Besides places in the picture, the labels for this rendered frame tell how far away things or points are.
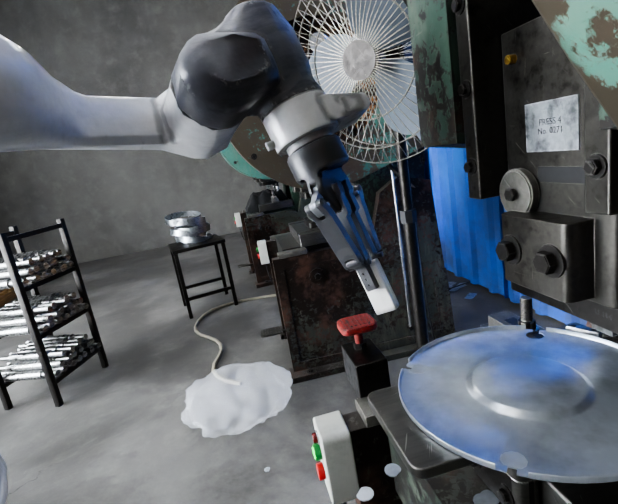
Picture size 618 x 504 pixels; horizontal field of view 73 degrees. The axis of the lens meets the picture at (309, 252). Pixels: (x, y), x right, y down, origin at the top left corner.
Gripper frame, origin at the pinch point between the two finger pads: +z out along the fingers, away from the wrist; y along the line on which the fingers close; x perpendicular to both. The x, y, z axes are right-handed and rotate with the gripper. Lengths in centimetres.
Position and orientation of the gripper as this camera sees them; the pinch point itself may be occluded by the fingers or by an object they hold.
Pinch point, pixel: (377, 286)
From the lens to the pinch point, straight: 55.6
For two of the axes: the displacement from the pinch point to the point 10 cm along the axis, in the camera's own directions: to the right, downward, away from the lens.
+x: 7.6, -3.3, -5.6
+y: -4.9, 2.8, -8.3
